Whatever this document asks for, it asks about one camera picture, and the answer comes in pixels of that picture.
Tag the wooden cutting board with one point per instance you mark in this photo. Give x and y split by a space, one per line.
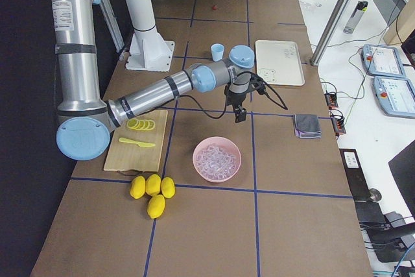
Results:
129 156

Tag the lower teach pendant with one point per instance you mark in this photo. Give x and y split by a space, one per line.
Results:
395 96

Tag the aluminium frame post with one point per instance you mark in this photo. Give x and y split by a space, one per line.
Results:
329 31

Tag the whole lemon middle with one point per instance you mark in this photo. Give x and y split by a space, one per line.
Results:
153 185

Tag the clear water bottle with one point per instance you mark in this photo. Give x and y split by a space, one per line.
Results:
355 17

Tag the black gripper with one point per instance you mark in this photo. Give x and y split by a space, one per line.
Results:
235 99

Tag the whole lemon far left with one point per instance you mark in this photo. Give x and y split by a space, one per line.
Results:
137 187

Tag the grey folded cloth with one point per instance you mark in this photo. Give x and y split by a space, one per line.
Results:
307 126

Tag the whole lemon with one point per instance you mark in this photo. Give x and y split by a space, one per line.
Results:
137 187
153 185
156 206
168 188

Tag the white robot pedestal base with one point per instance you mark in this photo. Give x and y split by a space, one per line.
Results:
148 50

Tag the yellow plastic knife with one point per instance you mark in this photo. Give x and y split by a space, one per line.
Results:
135 142

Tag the teach pendant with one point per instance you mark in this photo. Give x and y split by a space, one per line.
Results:
382 60
395 96

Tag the whole lemon right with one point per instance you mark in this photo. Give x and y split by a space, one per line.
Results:
168 188

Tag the pink bowl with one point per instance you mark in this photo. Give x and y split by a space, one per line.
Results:
226 144

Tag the cream bear tray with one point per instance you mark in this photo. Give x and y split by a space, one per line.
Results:
278 63

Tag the whole lemon front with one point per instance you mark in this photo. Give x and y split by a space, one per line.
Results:
156 206

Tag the clear ice cubes pile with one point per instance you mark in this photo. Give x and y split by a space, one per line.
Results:
216 163

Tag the upper teach pendant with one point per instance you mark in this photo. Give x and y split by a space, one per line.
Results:
382 60

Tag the lemon slices row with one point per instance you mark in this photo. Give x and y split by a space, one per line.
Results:
141 124

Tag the light blue plastic cup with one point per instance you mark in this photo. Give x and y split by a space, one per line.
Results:
217 52

